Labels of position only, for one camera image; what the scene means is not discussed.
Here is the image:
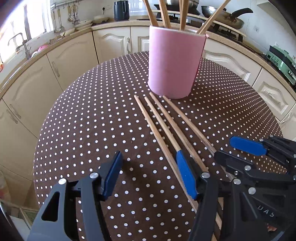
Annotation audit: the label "single wooden chopstick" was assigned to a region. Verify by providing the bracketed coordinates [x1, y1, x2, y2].
[134, 94, 218, 241]

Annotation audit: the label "cream lower kitchen cabinets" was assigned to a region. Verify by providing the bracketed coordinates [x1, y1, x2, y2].
[1, 21, 295, 208]

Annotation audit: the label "chrome kitchen faucet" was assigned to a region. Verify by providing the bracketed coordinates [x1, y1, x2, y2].
[8, 33, 31, 60]

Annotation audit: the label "brown polka dot tablecloth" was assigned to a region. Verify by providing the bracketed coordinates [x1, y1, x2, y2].
[34, 52, 285, 240]

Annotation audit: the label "green countertop appliance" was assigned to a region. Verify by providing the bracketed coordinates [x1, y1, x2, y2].
[266, 45, 295, 88]

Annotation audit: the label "dark frying pan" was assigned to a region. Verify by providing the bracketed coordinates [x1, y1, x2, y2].
[201, 6, 253, 30]

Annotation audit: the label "pink cylindrical utensil holder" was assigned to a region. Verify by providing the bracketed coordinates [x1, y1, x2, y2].
[148, 26, 207, 99]

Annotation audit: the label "black gas stove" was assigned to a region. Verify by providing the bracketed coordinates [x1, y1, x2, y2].
[138, 4, 247, 42]

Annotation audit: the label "stacked white bowls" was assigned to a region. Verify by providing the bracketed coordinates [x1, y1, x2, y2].
[75, 20, 92, 31]

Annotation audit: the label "hanging utensil rack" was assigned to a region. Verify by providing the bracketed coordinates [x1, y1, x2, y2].
[50, 1, 81, 32]

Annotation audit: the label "black electric kettle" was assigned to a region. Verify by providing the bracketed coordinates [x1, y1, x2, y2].
[113, 1, 130, 21]

